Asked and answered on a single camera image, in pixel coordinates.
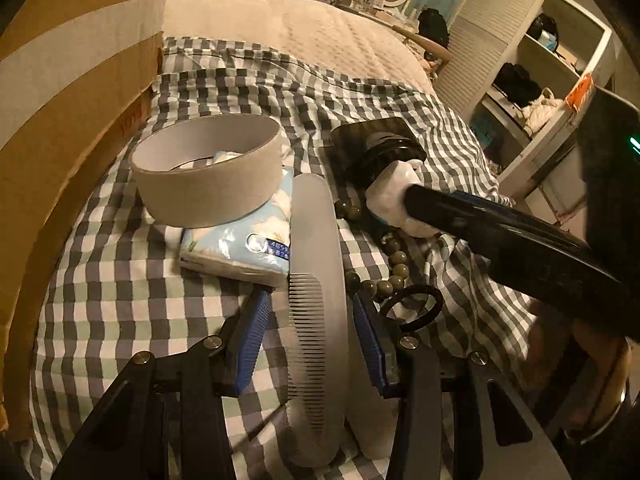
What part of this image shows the grey plastic comb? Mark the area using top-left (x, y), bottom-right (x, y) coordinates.
top-left (286, 174), bottom-right (349, 468)

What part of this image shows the black white bottle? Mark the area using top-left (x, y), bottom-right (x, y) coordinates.
top-left (364, 160), bottom-right (437, 238)

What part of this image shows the person's right hand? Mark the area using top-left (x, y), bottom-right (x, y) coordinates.
top-left (523, 300), bottom-right (632, 446)

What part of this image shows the blue tissue pack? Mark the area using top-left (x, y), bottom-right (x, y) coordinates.
top-left (178, 168), bottom-right (293, 288)

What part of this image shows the grey checkered bed sheet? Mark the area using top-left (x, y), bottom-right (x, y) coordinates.
top-left (22, 38), bottom-right (533, 479)

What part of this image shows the black rectangular case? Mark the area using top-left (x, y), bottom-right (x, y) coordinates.
top-left (330, 117), bottom-right (426, 188)

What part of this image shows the white open shelf wardrobe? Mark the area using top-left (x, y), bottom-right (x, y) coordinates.
top-left (434, 0), bottom-right (615, 198)

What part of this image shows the wooden chair with clothes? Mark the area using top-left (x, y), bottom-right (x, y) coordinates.
top-left (392, 25), bottom-right (452, 72)

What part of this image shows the black backpack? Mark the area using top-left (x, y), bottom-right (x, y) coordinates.
top-left (418, 8), bottom-right (449, 48)

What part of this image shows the cream quilted blanket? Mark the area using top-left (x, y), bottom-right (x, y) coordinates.
top-left (163, 0), bottom-right (434, 94)

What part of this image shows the brown cardboard box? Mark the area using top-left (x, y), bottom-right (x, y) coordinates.
top-left (1, 0), bottom-right (165, 442)

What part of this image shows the black hair tie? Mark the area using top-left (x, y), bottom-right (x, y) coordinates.
top-left (380, 284), bottom-right (445, 334)

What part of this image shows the wooden bead bracelet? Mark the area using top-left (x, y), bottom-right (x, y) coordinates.
top-left (333, 198), bottom-right (411, 302)

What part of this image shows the grey cardboard tape ring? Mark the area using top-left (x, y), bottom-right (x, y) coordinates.
top-left (128, 112), bottom-right (284, 229)

